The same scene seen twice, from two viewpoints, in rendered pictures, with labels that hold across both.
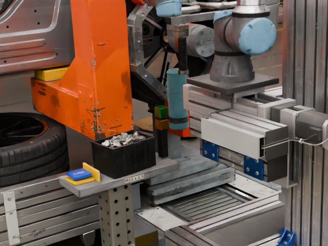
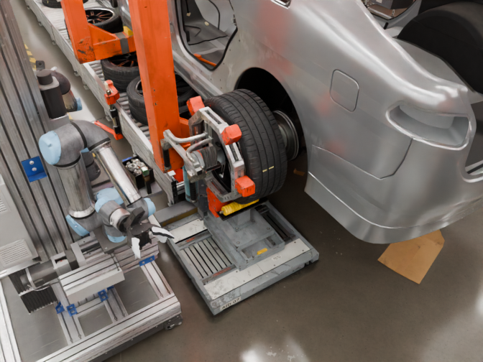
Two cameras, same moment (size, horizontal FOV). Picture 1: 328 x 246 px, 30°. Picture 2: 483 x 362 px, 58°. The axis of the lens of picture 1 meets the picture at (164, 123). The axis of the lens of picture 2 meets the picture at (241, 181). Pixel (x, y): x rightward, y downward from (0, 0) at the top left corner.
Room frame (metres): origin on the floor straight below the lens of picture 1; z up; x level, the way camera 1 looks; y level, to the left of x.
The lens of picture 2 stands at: (2.93, -2.13, 2.41)
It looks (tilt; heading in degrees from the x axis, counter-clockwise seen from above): 41 degrees down; 91
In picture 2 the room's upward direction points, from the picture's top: straight up
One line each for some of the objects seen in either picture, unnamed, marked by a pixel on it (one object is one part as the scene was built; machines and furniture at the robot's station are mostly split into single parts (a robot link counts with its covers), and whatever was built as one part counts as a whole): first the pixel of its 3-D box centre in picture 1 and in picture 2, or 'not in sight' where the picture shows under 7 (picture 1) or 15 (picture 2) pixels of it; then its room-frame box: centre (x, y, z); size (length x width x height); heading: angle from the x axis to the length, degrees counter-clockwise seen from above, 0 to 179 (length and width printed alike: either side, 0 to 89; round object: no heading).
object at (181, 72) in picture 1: (182, 54); (166, 157); (2.46, -0.09, 0.83); 0.04 x 0.04 x 0.16
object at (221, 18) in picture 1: (232, 29); (78, 150); (2.02, -0.24, 0.98); 0.13 x 0.12 x 0.14; 19
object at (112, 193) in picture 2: not in sight; (110, 204); (2.29, -0.66, 0.98); 0.13 x 0.12 x 0.14; 48
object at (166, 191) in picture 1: (174, 174); (242, 232); (2.91, -0.04, 0.13); 0.50 x 0.36 x 0.10; 123
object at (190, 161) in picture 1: (167, 140); (239, 210); (2.89, -0.01, 0.32); 0.40 x 0.30 x 0.28; 123
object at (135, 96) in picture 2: not in sight; (165, 97); (2.18, 1.37, 0.39); 0.66 x 0.66 x 0.24
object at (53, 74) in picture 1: (52, 72); not in sight; (2.82, 0.51, 0.71); 0.14 x 0.14 x 0.05; 33
